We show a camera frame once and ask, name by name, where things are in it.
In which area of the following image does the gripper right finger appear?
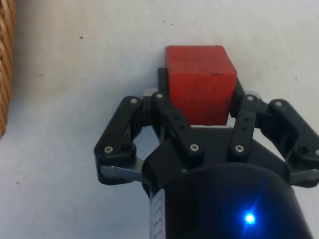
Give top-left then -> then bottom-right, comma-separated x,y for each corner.
227,78 -> 319,187

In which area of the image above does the red cube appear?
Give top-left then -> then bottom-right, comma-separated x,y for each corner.
165,45 -> 237,126

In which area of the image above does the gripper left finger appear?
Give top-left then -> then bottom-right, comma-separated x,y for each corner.
94,67 -> 207,186

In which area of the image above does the wicker basket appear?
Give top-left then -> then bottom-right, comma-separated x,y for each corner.
0,0 -> 17,139

